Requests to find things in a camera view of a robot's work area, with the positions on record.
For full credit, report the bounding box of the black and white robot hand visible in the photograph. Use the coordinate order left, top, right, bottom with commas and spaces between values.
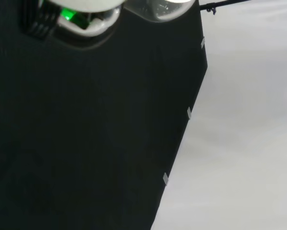
19, 0, 124, 39

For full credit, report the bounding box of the black tripod rod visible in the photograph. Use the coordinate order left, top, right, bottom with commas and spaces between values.
199, 0, 251, 15

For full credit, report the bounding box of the black bench cloth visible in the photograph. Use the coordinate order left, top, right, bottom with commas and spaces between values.
0, 0, 208, 230

